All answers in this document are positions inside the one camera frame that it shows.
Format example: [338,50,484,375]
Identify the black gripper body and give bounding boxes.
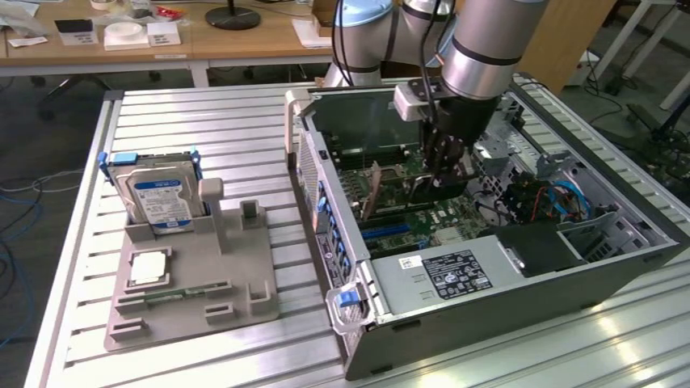
[434,96,501,143]

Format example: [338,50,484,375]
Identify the black graphics card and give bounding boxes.
[358,160,469,222]

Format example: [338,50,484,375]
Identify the silver drive cage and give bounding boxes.
[474,116,546,195]

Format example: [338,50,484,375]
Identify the green motherboard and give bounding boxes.
[326,139,506,259]

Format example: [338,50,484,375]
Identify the blue expansion slot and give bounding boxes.
[362,221,413,240]

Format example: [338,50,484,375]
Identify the wooden cabinet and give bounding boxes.
[514,0,620,94]

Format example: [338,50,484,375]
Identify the grey power supply unit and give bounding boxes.
[369,236,528,316]

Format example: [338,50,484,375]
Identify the silver disk bay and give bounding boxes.
[554,204,679,264]

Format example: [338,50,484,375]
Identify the white paper stack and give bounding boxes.
[293,18,336,49]

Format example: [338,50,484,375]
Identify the black floor stand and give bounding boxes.
[625,103,690,183]

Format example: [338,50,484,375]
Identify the brown cardboard box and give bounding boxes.
[312,0,337,28]

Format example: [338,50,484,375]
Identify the open dark PC case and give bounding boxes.
[284,72,690,382]

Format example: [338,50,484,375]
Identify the black round lamp base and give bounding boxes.
[205,6,264,30]

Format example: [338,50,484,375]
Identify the grey parts rack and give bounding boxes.
[103,176,284,352]

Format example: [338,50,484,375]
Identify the hard disk with blue caddy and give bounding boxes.
[99,148,205,238]

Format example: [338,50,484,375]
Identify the plain white box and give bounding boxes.
[146,22,183,47]

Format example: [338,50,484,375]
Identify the green RAM stick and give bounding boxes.
[143,282,217,304]

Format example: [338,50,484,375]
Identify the silver CPU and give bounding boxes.
[131,252,170,286]

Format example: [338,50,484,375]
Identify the white box with round dish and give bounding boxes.
[102,22,151,52]

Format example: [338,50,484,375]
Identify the white box with black top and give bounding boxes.
[54,19,99,46]

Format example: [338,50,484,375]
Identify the wooden desk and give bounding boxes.
[0,0,486,78]

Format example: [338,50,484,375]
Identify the clear plastic bag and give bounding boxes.
[0,10,50,37]

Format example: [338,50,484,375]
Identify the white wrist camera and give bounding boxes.
[393,80,452,122]

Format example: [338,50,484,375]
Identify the blue wire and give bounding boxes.
[544,181,595,221]

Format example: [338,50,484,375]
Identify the grey floor cable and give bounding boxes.
[0,169,82,193]

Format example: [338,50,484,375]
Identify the blue floor cable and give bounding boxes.
[0,189,43,348]

